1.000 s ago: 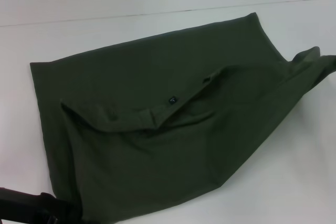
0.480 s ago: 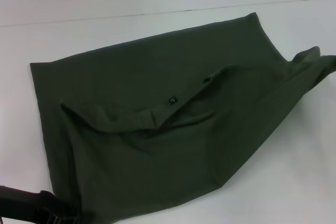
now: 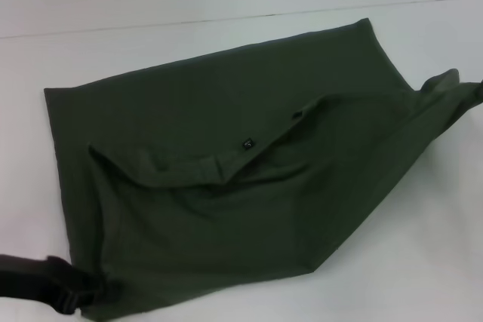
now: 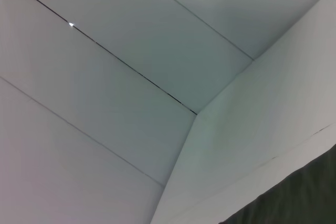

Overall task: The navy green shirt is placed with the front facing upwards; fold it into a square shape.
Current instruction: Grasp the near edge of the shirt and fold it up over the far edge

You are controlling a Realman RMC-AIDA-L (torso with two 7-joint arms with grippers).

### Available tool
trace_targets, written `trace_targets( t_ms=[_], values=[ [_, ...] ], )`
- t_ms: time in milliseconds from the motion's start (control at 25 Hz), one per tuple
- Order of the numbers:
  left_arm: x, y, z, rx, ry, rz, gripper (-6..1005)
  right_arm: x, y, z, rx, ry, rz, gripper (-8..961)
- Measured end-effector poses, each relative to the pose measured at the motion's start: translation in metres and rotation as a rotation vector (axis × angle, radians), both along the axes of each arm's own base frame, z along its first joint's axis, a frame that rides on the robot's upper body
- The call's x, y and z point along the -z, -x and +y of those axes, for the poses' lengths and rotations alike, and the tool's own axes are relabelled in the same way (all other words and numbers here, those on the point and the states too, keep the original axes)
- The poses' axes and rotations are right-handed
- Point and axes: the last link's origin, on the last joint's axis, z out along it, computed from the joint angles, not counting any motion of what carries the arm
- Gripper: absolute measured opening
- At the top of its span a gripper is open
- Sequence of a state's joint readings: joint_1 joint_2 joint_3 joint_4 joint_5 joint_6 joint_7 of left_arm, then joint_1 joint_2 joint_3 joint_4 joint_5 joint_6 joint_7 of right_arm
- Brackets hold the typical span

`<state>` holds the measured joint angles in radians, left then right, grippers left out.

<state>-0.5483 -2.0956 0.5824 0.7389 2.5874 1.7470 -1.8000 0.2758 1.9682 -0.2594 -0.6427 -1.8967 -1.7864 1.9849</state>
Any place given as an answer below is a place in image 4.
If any dark green FREE t-shirt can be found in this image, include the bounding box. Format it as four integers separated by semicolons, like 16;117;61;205
218;144;336;224

